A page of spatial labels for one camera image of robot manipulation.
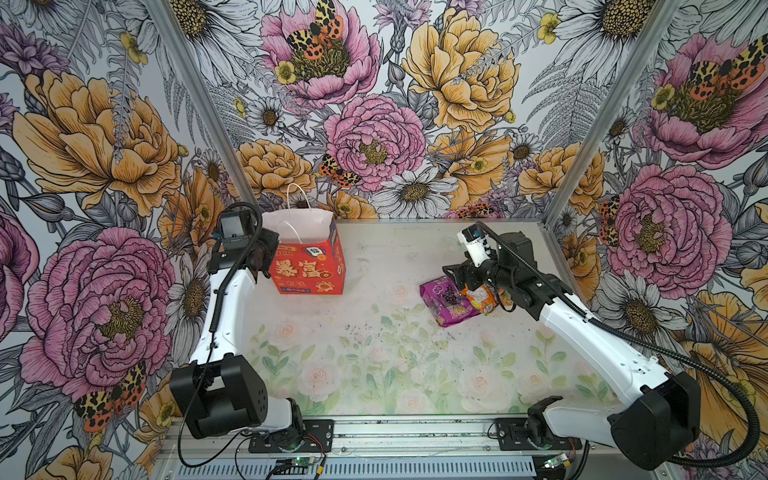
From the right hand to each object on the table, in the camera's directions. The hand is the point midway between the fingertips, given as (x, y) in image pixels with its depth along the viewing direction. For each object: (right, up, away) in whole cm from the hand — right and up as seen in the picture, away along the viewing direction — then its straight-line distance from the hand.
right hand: (457, 269), depth 79 cm
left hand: (-48, +6, +3) cm, 48 cm away
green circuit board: (-38, -44, -8) cm, 59 cm away
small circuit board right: (+20, -45, -7) cm, 50 cm away
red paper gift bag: (-40, +3, +7) cm, 41 cm away
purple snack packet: (0, -11, +14) cm, 18 cm away
